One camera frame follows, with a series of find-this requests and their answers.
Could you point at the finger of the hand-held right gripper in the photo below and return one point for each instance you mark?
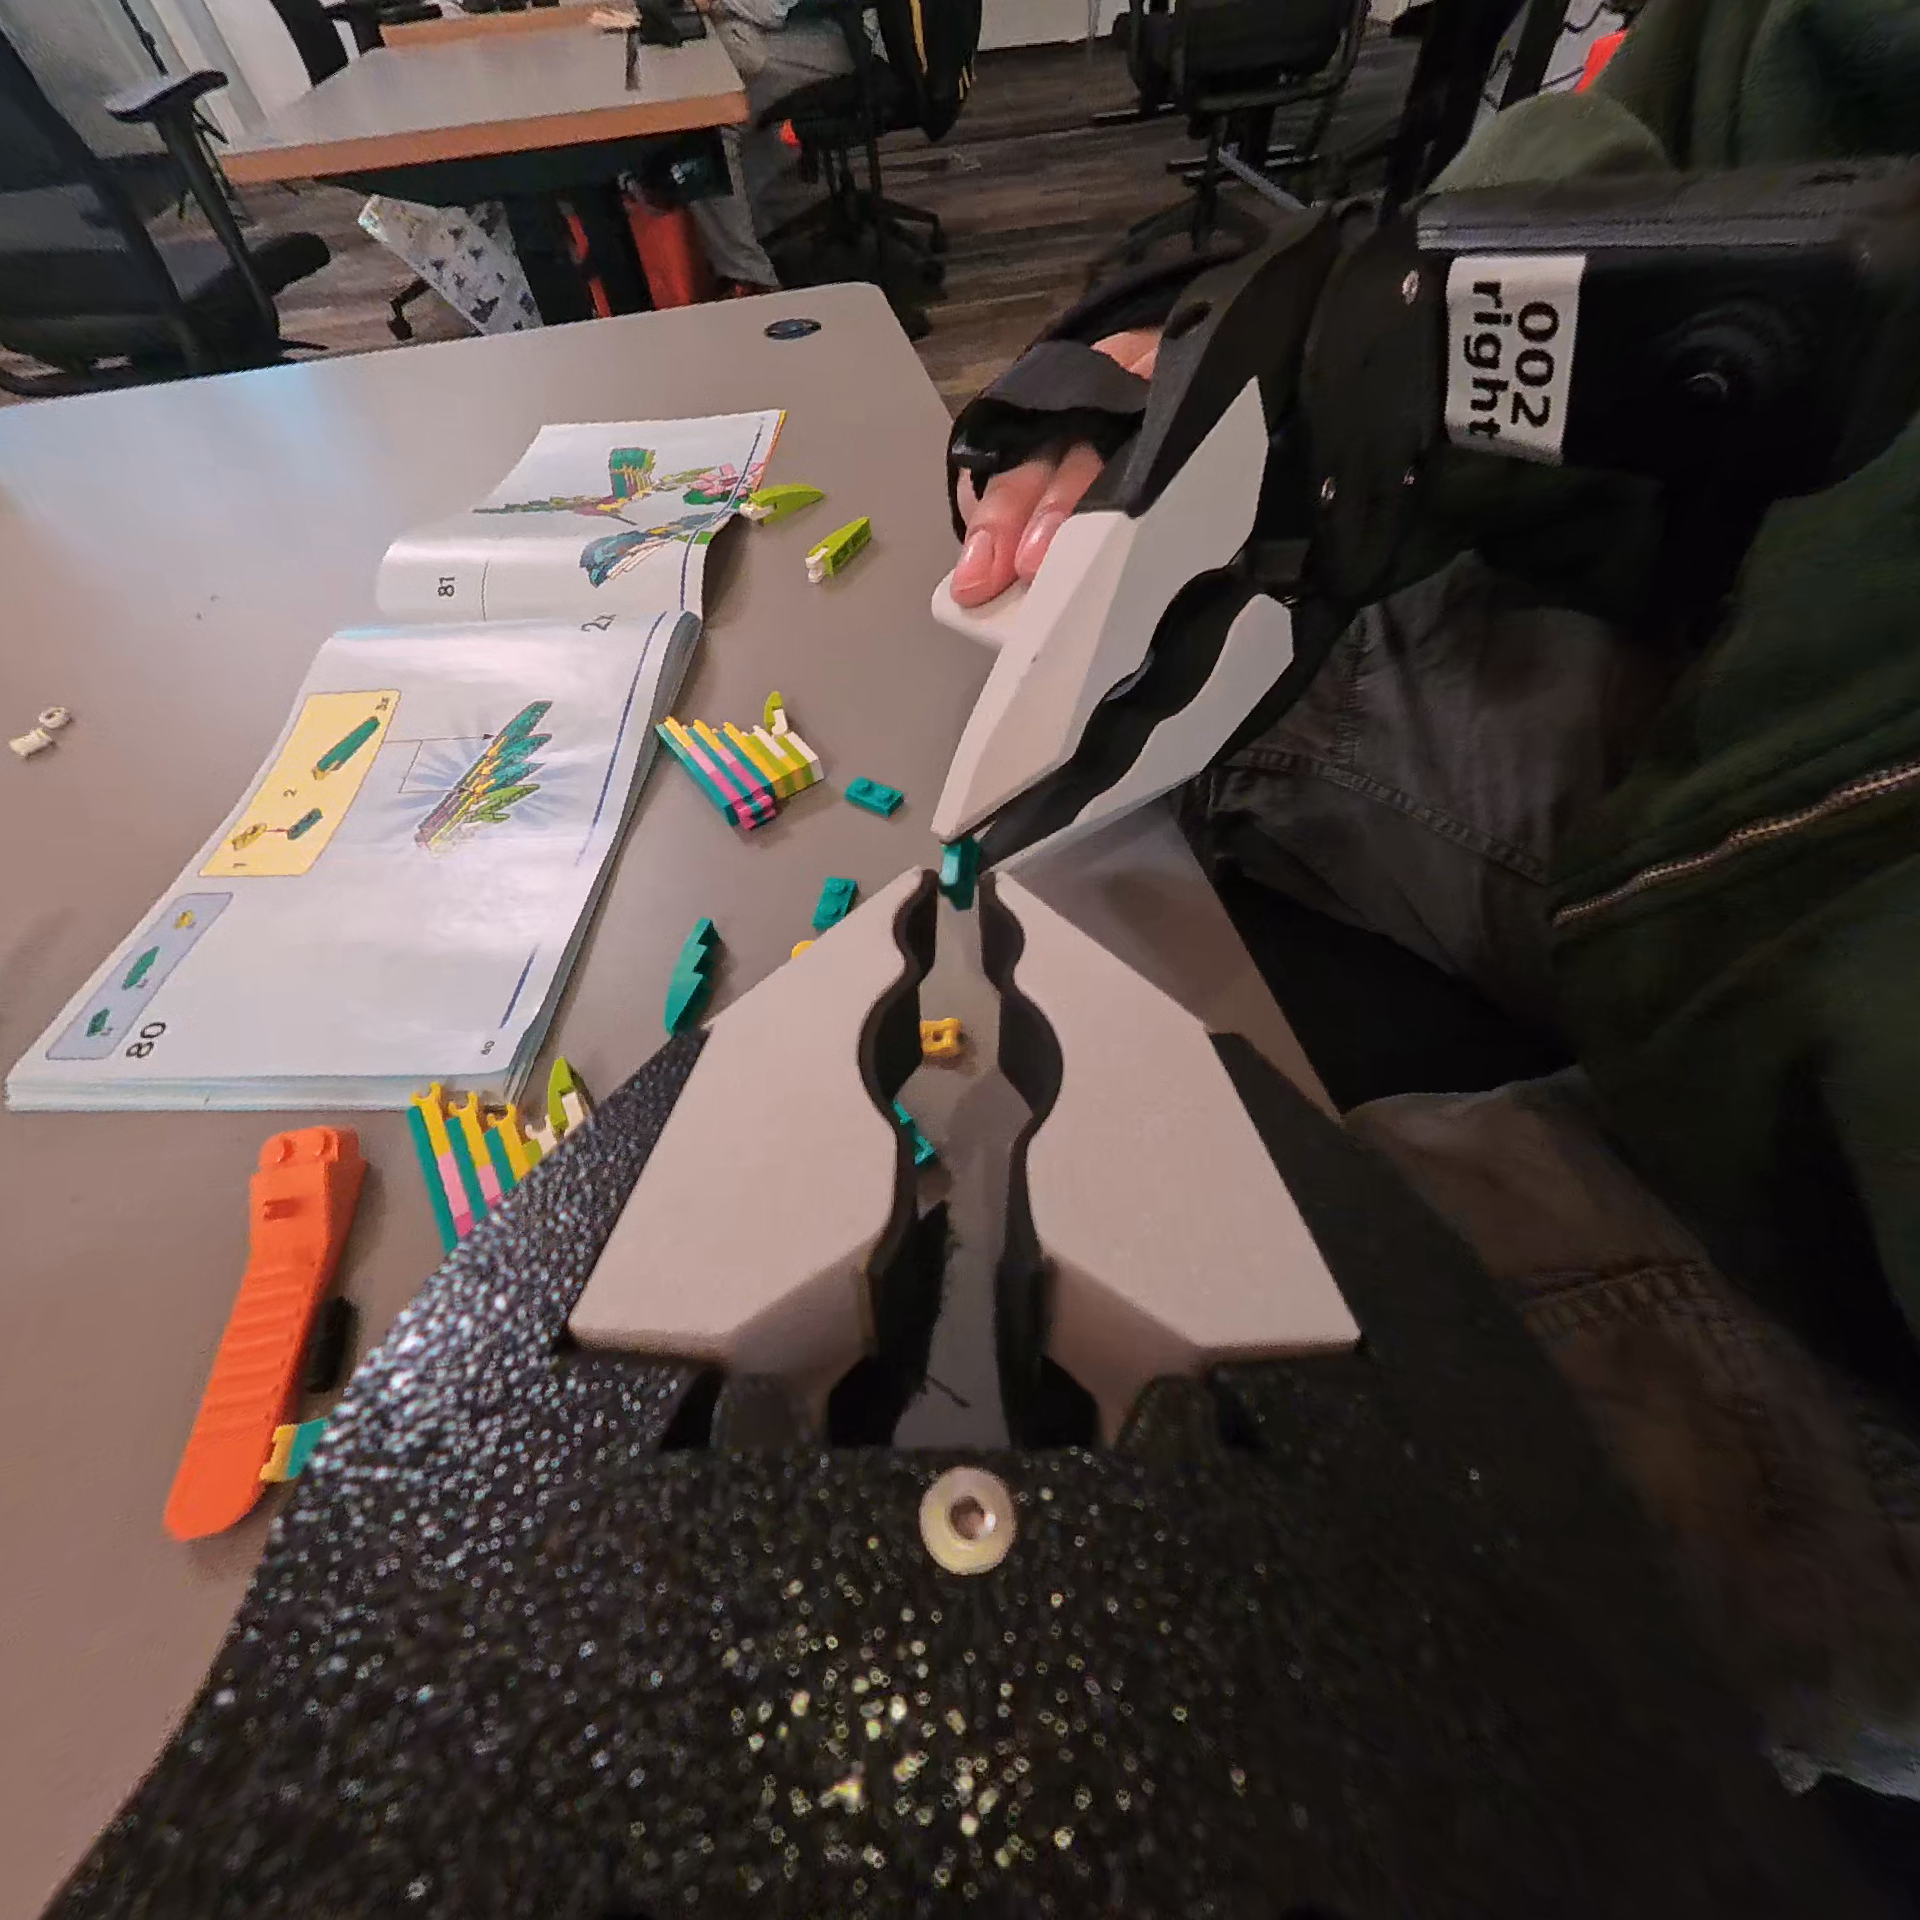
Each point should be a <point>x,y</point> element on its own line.
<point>1049,675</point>
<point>1214,705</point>

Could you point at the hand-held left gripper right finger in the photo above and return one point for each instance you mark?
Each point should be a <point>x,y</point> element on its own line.
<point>1184,1200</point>

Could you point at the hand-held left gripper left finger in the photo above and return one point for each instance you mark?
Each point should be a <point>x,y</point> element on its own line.
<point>733,1184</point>

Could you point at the small teal lego piece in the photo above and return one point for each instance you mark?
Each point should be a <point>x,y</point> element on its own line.
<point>960,869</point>
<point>835,905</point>
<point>914,1136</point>

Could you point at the curved teal lego piece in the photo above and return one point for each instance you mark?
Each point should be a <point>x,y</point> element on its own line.
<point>693,975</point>

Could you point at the flat teal lego plate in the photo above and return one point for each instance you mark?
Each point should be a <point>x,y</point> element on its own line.
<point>873,796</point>

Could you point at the lime lego slope piece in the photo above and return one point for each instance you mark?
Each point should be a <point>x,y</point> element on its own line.
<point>781,504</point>
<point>838,548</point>

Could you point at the small yellow lego piece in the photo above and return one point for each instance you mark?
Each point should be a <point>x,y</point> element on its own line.
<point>940,1040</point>

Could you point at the striped lego wing assembly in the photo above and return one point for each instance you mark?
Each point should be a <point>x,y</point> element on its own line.
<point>473,1154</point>
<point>733,763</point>

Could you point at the lego instruction booklet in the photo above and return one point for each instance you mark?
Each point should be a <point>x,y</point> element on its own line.
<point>421,839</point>

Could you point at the teal and yellow lego piece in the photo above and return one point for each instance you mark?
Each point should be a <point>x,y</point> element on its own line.
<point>296,1449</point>

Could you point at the person's right hand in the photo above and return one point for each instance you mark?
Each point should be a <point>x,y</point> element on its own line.
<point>1019,517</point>

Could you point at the person's dark trousers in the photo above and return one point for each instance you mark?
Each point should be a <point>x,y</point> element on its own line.
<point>1424,751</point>

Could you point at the person's green jacket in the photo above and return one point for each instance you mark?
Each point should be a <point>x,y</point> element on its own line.
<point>1798,675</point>

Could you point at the orange brick separator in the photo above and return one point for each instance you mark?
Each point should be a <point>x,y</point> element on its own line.
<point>264,1320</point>

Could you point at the black mesh office chair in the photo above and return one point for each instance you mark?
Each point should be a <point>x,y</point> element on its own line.
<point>1244,59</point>

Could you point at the orange bag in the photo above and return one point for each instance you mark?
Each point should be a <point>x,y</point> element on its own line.
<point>652,255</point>

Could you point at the patterned white bag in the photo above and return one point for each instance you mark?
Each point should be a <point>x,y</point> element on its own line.
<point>451,263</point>

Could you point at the grey wood-edged desk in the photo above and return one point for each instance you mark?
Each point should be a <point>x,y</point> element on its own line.
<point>494,99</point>

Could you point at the black armrest office chair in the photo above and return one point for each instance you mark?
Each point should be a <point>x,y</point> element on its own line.
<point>106,255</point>

